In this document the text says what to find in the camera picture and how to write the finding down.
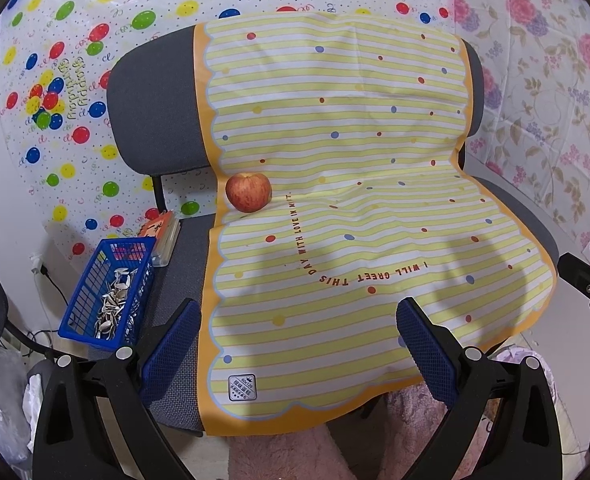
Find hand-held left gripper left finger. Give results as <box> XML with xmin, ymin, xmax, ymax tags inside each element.
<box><xmin>32</xmin><ymin>297</ymin><xmax>202</xmax><ymax>480</ymax></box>

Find red apple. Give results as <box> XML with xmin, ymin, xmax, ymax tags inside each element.
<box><xmin>225</xmin><ymin>172</ymin><xmax>273</xmax><ymax>212</ymax></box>

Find pink fluffy pants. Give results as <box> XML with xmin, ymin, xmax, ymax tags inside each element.
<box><xmin>227</xmin><ymin>380</ymin><xmax>480</xmax><ymax>480</ymax></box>

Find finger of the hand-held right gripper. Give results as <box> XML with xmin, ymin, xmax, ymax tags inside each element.
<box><xmin>559</xmin><ymin>252</ymin><xmax>590</xmax><ymax>346</ymax></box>

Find blue plastic basket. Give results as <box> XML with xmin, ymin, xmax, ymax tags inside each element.
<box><xmin>58</xmin><ymin>238</ymin><xmax>157</xmax><ymax>351</ymax></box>

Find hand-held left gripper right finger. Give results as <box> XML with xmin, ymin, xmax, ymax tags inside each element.
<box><xmin>396</xmin><ymin>296</ymin><xmax>563</xmax><ymax>480</ymax></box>

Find pink plastic bag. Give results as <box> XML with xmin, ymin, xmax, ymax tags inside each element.
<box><xmin>492</xmin><ymin>345</ymin><xmax>558</xmax><ymax>411</ymax></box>

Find power cable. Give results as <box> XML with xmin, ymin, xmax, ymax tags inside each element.
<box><xmin>5</xmin><ymin>267</ymin><xmax>71</xmax><ymax>356</ymax></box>

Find yellow striped plastic cloth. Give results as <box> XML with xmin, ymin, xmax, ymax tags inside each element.
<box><xmin>194</xmin><ymin>10</ymin><xmax>560</xmax><ymax>436</ymax></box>

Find floral print plastic sheet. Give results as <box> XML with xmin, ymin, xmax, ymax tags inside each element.
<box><xmin>445</xmin><ymin>0</ymin><xmax>590</xmax><ymax>256</ymax></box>

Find grey office chair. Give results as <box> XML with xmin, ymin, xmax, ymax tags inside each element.
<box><xmin>106</xmin><ymin>25</ymin><xmax>560</xmax><ymax>436</ymax></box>

